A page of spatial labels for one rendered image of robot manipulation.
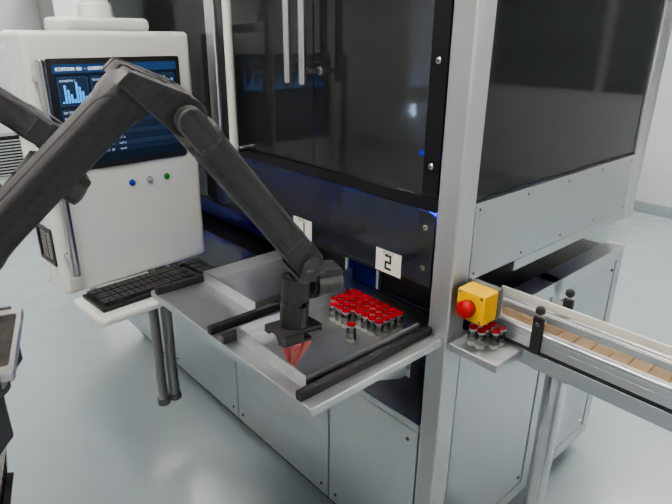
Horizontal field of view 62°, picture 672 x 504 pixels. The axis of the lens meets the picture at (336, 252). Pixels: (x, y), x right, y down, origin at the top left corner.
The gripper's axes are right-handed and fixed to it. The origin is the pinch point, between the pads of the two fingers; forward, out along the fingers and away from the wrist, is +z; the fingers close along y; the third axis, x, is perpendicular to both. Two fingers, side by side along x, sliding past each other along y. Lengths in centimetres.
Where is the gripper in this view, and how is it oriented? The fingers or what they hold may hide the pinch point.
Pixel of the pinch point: (291, 364)
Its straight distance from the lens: 118.0
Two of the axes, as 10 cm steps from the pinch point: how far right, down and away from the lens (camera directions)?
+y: 7.5, -1.6, 6.4
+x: -6.6, -2.8, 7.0
